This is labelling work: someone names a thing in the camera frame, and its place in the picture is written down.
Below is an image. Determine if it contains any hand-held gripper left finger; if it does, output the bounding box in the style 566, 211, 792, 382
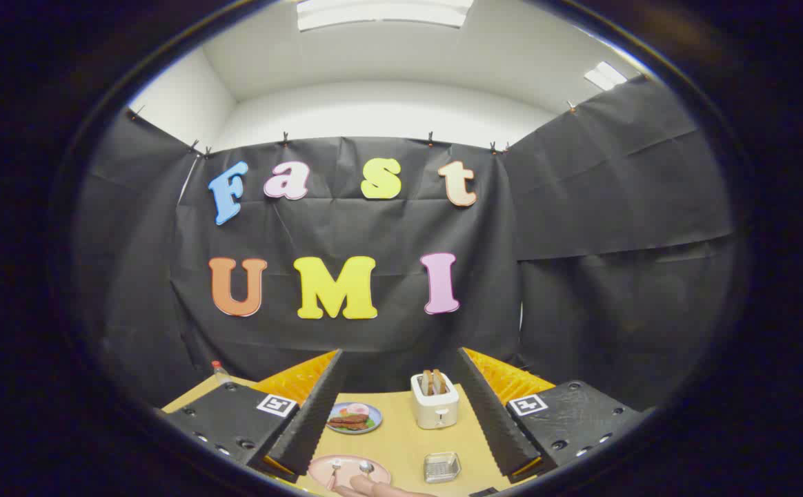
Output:
160, 349, 345, 484

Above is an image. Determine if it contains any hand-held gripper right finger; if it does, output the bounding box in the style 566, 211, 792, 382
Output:
457, 347, 645, 484

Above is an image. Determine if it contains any pink plate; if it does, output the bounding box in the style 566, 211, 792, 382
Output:
307, 455, 392, 492

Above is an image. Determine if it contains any white toaster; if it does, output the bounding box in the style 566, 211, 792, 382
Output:
410, 371, 460, 430

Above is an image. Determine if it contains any blue plate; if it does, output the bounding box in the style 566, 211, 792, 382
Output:
326, 402, 383, 435

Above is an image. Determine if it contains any black backdrop cloth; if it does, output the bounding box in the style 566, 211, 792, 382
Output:
74, 76, 737, 415

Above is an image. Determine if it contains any small ceiling light panel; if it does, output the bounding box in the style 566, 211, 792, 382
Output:
584, 61, 628, 92

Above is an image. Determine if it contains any large ceiling light panel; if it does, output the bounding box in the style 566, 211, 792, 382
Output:
297, 0, 475, 32

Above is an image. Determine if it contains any metal wire basket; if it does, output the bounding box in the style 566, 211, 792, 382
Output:
423, 452, 462, 484

